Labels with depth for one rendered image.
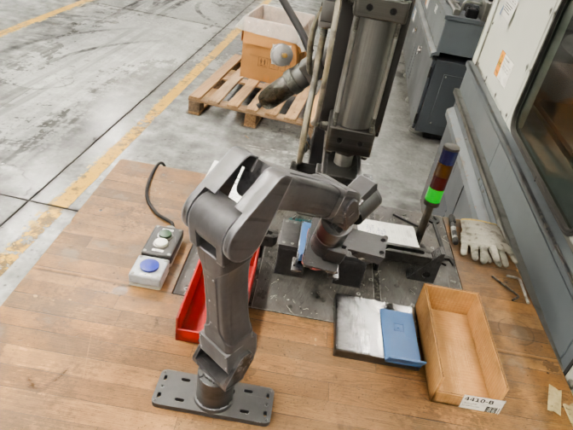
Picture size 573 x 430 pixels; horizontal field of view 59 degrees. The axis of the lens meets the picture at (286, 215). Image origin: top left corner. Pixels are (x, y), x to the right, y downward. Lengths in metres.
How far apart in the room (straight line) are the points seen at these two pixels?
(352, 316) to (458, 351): 0.22
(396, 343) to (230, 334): 0.40
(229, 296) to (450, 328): 0.60
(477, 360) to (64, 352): 0.79
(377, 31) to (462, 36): 3.18
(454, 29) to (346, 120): 3.14
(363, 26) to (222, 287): 0.50
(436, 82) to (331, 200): 3.44
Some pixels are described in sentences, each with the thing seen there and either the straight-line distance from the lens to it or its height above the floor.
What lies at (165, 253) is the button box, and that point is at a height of 0.93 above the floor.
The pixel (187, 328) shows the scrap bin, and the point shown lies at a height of 0.90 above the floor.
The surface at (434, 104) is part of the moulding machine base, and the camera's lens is 4.21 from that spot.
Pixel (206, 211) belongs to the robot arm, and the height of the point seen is 1.30.
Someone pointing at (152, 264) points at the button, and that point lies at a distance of 1.10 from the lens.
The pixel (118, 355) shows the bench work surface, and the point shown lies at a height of 0.90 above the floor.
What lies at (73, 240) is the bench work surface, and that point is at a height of 0.90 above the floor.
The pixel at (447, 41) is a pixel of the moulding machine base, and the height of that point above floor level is 0.80.
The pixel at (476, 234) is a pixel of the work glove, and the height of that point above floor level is 0.92.
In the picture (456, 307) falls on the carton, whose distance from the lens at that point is 1.19.
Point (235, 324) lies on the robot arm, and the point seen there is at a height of 1.10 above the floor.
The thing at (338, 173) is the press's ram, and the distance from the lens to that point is 1.01.
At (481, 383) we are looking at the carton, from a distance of 1.09.
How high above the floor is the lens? 1.66
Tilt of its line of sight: 34 degrees down
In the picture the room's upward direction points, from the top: 10 degrees clockwise
